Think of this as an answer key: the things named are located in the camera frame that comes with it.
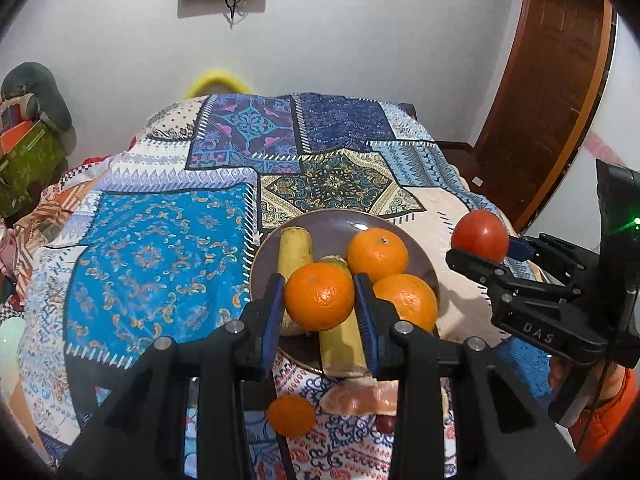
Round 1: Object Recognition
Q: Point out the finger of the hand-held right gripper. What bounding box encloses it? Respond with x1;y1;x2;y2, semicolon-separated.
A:
445;247;583;311
507;232;601;286

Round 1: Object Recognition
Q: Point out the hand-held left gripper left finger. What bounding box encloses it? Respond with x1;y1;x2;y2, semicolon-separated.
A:
57;272;288;480

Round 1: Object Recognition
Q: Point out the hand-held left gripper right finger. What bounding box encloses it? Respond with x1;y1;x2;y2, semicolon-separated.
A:
352;272;586;480

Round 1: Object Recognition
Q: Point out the red tomato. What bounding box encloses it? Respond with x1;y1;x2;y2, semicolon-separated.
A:
451;210;510;264

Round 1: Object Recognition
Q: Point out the yellow banana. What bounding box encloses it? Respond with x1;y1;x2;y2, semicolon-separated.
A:
276;226;315;337
317;255;371;378

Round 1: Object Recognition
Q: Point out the large orange with sticker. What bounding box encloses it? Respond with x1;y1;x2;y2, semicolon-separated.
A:
372;273;439;333

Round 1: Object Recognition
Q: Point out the small tangerine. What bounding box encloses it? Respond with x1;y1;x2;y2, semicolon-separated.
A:
266;394;317;438
284;261;356;332

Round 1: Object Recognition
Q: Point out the large plain orange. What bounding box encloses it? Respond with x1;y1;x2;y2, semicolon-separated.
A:
346;228;410;283

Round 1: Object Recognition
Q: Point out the purple plate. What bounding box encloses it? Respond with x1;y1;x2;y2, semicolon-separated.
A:
248;210;441;376

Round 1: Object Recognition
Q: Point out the person's right forearm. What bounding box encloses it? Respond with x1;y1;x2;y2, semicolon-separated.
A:
570;367;640;466

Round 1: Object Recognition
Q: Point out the blue patchwork blanket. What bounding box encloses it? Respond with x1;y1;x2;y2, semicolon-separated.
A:
15;92;551;480

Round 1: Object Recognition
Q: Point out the brown wooden door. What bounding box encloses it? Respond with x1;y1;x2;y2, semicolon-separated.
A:
472;0;618;233

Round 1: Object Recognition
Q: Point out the yellow foam tube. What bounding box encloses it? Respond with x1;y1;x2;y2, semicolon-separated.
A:
185;69;251;101

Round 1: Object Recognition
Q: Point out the orange patterned bedsheet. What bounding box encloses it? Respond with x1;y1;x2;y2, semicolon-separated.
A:
10;135;146;261

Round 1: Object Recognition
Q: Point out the pale green bowl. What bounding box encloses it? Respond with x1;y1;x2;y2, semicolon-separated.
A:
0;317;28;391

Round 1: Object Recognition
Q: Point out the pink plush toy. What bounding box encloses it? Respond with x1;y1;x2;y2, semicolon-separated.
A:
0;227;16;276

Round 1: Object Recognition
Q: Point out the green patterned storage box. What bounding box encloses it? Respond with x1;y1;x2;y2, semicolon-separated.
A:
0;122;68;218

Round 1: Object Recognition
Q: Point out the orange flat box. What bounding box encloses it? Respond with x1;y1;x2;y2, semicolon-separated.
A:
0;119;37;155

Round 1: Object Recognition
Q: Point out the grey plush toy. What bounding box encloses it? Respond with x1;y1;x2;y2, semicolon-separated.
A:
0;61;73;133

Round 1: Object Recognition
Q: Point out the black cable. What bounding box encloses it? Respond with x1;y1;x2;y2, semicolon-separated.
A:
222;0;251;26

